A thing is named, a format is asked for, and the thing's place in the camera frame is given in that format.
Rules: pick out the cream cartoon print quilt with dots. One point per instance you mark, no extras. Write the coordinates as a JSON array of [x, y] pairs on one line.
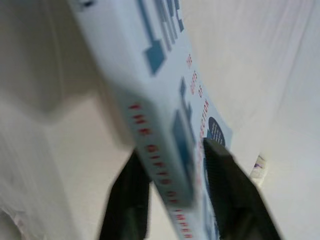
[[258, 170]]

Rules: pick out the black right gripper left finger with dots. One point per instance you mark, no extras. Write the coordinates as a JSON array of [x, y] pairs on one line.
[[125, 200]]

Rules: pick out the white booklet with blue print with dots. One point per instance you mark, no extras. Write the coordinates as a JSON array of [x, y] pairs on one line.
[[140, 62]]

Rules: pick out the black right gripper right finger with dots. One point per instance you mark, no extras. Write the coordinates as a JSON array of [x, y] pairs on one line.
[[237, 200]]

